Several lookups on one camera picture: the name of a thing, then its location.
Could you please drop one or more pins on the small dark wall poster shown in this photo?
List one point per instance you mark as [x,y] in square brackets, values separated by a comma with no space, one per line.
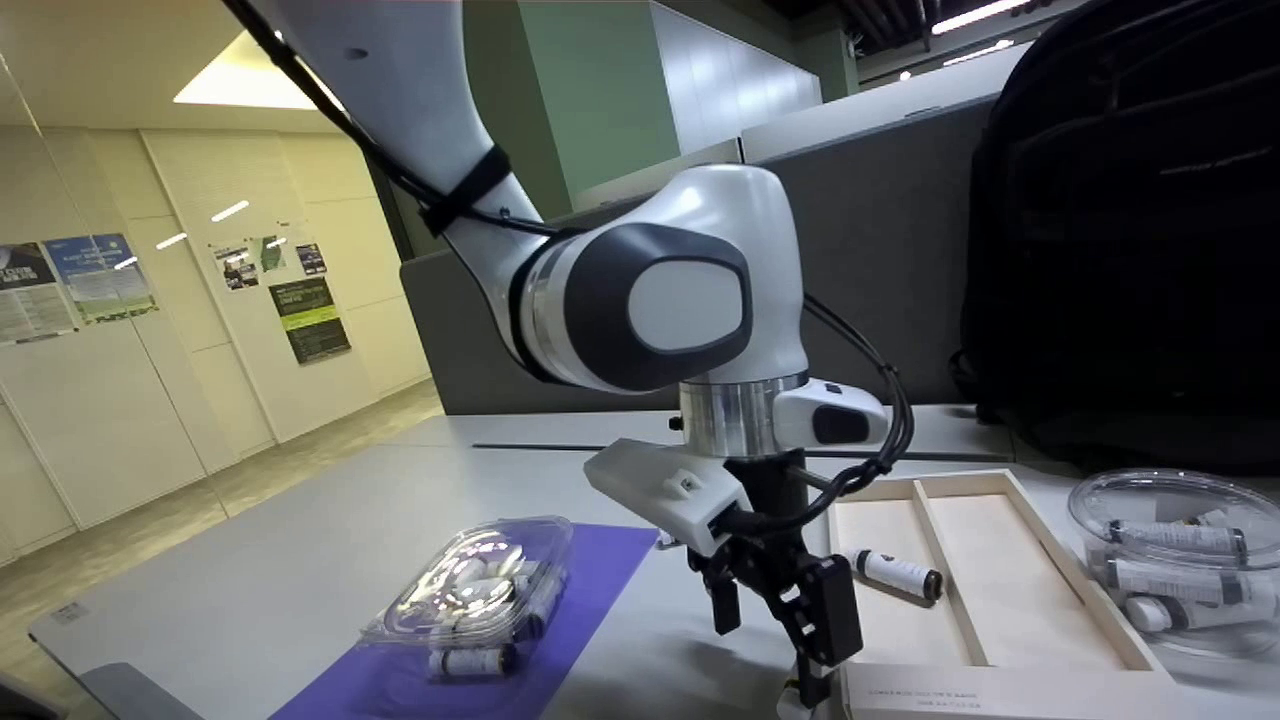
[310,259]

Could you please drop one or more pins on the purple mat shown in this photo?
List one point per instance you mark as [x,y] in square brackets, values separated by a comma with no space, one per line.
[587,584]

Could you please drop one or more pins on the blue grey wall poster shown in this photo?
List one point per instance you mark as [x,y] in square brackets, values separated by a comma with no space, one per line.
[27,285]

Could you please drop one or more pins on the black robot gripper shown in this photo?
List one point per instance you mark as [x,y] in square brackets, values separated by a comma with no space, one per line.
[768,524]

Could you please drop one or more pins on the black green wall poster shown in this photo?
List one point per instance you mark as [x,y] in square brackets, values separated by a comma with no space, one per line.
[310,321]

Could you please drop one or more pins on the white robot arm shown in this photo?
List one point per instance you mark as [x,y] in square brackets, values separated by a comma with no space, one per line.
[664,295]

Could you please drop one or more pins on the clear plastic bowl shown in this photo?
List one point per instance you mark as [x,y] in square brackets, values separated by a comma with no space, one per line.
[1172,503]

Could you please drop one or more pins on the small green wall poster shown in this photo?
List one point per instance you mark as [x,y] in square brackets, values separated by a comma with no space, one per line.
[272,248]

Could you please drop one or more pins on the black backpack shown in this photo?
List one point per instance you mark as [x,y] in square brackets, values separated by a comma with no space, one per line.
[1133,224]

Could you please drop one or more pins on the green pillar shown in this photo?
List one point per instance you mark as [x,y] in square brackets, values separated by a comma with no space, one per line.
[587,92]

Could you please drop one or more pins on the blue green wall poster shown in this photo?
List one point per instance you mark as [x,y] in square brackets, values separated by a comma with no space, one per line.
[103,273]

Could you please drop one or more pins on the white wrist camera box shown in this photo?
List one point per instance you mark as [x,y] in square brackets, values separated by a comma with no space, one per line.
[661,487]

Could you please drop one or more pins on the light wooden divided tray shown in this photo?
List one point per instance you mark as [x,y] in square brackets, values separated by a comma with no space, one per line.
[1035,623]

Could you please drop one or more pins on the long ceiling strip light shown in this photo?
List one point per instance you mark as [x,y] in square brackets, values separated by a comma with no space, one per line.
[981,15]

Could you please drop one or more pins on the small photo wall poster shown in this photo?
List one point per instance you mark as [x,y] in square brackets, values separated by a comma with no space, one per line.
[239,267]

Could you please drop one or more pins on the clear plastic bag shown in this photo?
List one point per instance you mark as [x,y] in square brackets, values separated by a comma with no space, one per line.
[474,583]

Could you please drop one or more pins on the square ceiling light panel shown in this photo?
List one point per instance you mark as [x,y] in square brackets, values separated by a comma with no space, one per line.
[253,82]

